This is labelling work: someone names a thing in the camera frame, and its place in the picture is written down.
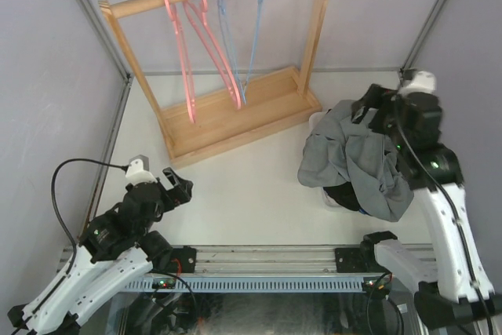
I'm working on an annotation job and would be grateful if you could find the grey shirt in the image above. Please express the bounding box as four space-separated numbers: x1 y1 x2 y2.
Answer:
297 100 413 222

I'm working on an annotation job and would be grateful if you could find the wooden clothes rack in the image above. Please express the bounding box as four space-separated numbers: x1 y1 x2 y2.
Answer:
99 0 329 167

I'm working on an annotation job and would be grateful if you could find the light blue wire hanger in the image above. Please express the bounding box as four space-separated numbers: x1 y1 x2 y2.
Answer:
242 0 264 104
217 0 246 104

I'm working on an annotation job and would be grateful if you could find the pink hanger of white shirt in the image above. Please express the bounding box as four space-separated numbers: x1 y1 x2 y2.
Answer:
163 0 196 124

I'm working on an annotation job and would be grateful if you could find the pink hanger of plaid shirt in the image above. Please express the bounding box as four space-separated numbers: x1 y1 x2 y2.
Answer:
183 0 242 110

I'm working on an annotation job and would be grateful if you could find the black shirt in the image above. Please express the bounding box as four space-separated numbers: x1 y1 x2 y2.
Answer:
322 182 362 213

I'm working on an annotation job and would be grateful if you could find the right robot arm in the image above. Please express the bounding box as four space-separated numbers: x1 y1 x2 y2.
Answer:
351 84 501 334

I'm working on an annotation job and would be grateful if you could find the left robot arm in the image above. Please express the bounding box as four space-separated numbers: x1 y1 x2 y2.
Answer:
8 168 193 334

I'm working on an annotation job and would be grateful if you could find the white plastic basket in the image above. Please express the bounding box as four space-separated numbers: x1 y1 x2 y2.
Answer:
308 111 372 217

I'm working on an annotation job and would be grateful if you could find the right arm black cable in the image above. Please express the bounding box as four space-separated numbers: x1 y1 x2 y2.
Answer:
394 95 497 335

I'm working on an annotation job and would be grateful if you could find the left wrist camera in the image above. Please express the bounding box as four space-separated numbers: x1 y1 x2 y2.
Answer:
125 155 156 186

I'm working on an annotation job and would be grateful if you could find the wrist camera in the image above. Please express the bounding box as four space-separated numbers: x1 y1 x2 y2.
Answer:
398 69 437 96
125 155 156 186

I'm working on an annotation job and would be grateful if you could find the left camera black cable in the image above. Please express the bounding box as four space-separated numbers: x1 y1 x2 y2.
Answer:
50 158 129 249

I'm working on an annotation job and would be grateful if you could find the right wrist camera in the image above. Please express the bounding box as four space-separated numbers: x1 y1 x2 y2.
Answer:
398 69 437 96

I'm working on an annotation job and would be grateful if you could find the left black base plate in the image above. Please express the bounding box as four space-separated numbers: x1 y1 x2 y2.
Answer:
167 246 197 275

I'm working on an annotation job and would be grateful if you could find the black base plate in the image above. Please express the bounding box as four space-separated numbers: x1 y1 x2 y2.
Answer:
167 246 197 275
334 247 385 273

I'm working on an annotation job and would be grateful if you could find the aluminium mounting rail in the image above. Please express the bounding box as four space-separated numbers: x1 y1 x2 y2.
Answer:
56 243 438 275

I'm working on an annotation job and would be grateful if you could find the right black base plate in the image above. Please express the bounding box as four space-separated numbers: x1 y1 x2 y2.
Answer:
334 247 385 273

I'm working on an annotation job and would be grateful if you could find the slotted grey cable duct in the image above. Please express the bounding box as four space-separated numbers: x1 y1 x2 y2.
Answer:
122 275 364 293

